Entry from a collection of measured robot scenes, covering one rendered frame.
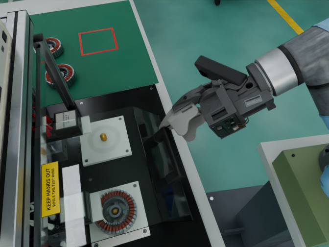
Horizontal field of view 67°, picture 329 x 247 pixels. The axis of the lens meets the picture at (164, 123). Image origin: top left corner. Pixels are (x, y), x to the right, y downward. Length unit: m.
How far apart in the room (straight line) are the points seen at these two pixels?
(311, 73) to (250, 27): 2.25
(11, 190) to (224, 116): 0.35
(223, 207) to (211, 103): 1.15
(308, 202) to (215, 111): 0.41
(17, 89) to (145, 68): 0.61
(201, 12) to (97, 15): 1.59
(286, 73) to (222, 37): 2.07
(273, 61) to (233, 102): 0.09
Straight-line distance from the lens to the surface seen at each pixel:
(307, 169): 0.79
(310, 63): 0.46
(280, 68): 0.44
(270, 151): 0.89
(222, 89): 0.45
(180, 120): 0.47
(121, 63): 1.09
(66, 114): 0.74
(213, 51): 2.33
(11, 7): 1.61
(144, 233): 0.71
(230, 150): 1.72
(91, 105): 0.94
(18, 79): 0.58
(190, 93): 0.45
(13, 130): 0.50
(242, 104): 0.44
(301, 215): 0.80
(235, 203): 1.58
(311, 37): 0.47
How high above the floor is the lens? 1.48
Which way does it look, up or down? 56 degrees down
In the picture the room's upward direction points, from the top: straight up
